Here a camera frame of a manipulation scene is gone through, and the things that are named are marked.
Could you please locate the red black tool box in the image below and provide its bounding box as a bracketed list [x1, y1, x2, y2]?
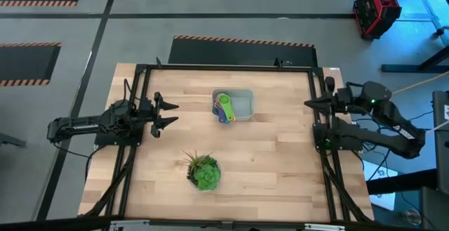
[352, 0, 403, 41]

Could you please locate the grey box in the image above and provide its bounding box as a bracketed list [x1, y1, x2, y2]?
[420, 186, 449, 231]

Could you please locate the grey plastic basket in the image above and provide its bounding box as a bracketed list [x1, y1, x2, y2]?
[211, 88, 255, 121]

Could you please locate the white floor sheet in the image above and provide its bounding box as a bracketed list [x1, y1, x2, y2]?
[361, 159, 399, 211]

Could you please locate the green measuring cup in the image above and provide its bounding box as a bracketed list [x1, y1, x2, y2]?
[217, 93, 236, 122]

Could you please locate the white geometric concrete planter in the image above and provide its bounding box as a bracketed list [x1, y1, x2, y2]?
[186, 157, 222, 192]

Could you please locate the black desk leg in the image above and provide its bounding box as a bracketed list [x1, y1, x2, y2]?
[380, 44, 449, 74]

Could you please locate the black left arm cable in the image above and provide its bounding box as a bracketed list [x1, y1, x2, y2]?
[122, 79, 135, 103]

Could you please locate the silver bracket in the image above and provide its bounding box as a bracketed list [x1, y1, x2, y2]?
[108, 219, 152, 231]
[304, 223, 347, 231]

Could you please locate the black floor beam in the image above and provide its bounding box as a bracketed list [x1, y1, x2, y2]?
[366, 169, 438, 196]

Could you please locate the grey furniture foot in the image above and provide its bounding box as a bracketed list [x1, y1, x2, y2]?
[0, 132, 28, 148]

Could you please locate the round metal object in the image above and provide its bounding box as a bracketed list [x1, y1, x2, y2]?
[402, 208, 422, 227]

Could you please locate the black aluminium table frame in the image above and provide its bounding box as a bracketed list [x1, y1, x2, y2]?
[77, 57, 375, 225]

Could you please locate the black bottom rail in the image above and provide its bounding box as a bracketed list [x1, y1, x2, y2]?
[0, 216, 449, 231]

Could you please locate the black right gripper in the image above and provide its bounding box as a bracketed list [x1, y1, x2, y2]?
[303, 76, 362, 119]

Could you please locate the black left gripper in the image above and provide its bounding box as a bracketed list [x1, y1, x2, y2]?
[138, 91, 180, 139]

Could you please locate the orange floor cable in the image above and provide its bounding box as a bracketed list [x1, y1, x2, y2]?
[391, 70, 449, 95]

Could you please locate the green succulent plant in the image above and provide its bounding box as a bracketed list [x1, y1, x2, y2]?
[182, 149, 222, 192]

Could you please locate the white floor cable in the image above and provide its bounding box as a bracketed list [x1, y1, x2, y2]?
[424, 120, 449, 133]

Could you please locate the dark grey cabinet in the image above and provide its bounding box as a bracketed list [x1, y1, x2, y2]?
[431, 90, 449, 194]

